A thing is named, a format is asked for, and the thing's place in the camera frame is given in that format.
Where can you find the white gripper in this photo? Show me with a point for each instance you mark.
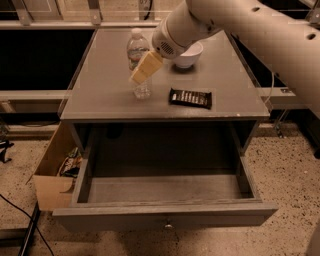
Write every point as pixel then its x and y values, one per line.
pixel 165 44

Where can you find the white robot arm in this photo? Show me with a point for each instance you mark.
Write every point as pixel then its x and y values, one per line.
pixel 286 47

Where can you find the open grey top drawer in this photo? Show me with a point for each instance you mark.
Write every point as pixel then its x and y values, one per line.
pixel 194 175

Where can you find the grey wooden cabinet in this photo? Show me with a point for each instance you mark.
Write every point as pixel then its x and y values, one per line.
pixel 102 93

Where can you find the white ceramic bowl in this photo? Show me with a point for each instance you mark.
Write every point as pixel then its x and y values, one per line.
pixel 190 57

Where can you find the dark chocolate bar wrapper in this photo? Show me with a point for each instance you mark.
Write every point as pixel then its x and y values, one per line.
pixel 190 98

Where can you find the snack bags in box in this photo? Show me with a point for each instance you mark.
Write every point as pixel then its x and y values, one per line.
pixel 71 165

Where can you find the cardboard box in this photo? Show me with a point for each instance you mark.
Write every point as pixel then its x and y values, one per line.
pixel 53 190

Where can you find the black object at left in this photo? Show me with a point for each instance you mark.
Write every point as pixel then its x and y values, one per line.
pixel 4 145

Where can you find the black floor rail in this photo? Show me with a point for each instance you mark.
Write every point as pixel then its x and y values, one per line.
pixel 29 233

